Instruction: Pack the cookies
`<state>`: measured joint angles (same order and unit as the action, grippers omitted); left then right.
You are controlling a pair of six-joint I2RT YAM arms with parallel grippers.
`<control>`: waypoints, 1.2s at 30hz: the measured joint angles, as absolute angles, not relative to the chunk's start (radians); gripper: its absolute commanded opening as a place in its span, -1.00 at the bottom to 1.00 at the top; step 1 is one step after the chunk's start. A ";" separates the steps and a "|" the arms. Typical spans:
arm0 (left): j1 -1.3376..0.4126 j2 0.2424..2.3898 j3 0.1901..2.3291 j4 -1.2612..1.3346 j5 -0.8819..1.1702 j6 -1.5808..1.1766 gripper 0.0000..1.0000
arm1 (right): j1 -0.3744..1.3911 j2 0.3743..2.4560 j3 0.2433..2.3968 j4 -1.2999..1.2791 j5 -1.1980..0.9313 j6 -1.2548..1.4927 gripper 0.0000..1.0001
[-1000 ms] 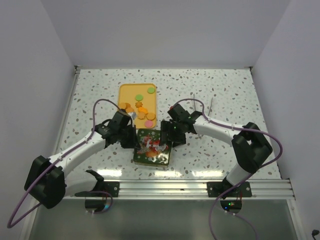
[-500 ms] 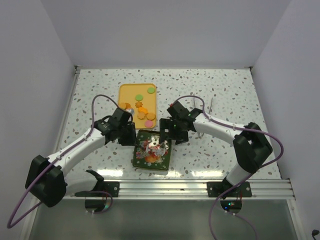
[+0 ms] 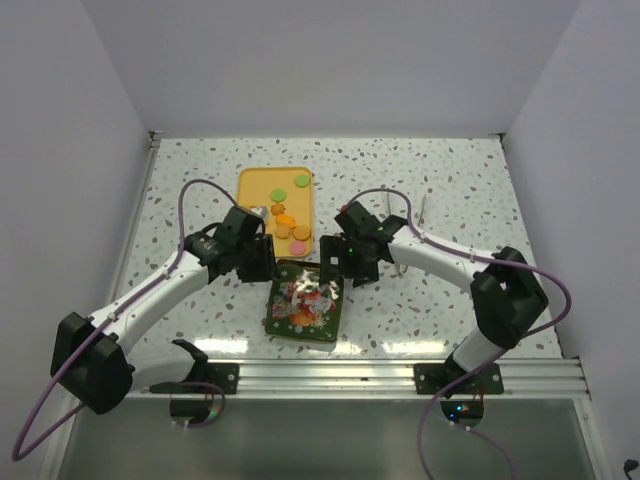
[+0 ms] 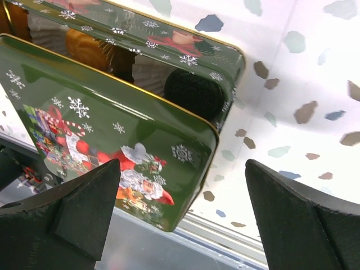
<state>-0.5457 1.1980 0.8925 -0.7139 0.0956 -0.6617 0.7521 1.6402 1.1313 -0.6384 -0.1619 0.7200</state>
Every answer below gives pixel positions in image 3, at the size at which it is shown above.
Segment gold tin lid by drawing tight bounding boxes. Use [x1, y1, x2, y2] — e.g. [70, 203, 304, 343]
[264, 260, 344, 344]

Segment pink round cookie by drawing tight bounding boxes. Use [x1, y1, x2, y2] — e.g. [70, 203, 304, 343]
[289, 240, 307, 255]

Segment black mounting bracket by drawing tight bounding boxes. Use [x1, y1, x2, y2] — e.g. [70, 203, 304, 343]
[413, 363, 505, 398]
[201, 362, 240, 395]

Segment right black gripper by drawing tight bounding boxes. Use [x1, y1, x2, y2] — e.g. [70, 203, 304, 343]
[319, 235, 379, 288]

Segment tan flower cookie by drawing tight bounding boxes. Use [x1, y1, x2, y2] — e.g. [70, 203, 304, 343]
[270, 203, 286, 216]
[274, 224, 291, 239]

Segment green round cookie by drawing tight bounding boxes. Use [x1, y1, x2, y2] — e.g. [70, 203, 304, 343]
[270, 188, 287, 202]
[294, 174, 311, 188]

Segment left black mounting bracket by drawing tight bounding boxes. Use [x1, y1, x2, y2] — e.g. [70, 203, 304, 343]
[201, 362, 240, 395]

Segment metal serving tongs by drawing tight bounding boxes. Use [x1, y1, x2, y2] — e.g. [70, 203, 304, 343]
[386, 192, 427, 278]

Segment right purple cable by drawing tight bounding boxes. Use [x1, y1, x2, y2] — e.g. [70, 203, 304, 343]
[339, 187, 574, 480]

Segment round tan biscuit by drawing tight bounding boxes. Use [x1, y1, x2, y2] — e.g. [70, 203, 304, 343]
[292, 225, 311, 241]

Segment orange fish cookie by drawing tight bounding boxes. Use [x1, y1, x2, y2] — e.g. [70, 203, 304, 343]
[276, 214, 296, 228]

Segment aluminium frame rail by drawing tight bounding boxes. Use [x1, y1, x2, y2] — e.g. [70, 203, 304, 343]
[119, 357, 586, 401]

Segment right black mounting bracket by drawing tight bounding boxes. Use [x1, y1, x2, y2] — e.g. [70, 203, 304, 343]
[413, 363, 505, 398]

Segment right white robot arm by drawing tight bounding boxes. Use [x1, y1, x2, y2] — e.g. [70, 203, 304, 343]
[319, 201, 549, 393]

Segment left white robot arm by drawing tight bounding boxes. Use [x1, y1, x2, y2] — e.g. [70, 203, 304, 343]
[51, 206, 278, 414]

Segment yellow plastic tray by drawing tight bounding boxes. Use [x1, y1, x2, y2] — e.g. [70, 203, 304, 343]
[237, 166, 314, 259]

